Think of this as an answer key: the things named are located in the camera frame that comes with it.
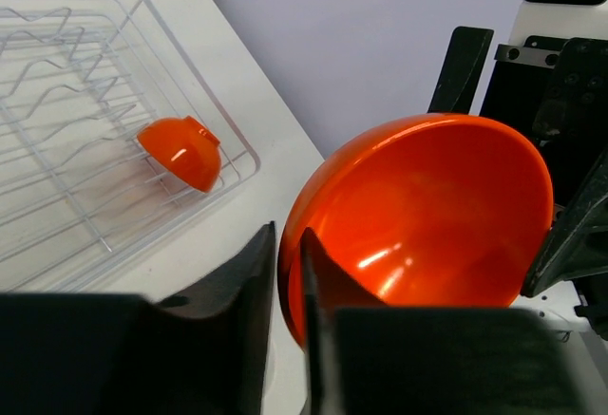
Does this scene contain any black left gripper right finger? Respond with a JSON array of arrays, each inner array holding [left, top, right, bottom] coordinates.
[[300, 230, 584, 414]]

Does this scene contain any orange bowl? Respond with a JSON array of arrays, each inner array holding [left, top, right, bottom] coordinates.
[[277, 113, 554, 344]]

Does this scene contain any orange bowl carried to rack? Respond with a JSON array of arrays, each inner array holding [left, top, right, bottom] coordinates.
[[137, 116, 221, 193]]

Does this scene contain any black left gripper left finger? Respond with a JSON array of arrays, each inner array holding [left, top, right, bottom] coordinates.
[[1, 223, 276, 414]]

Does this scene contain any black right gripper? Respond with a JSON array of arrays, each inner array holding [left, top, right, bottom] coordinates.
[[427, 26, 607, 297]]

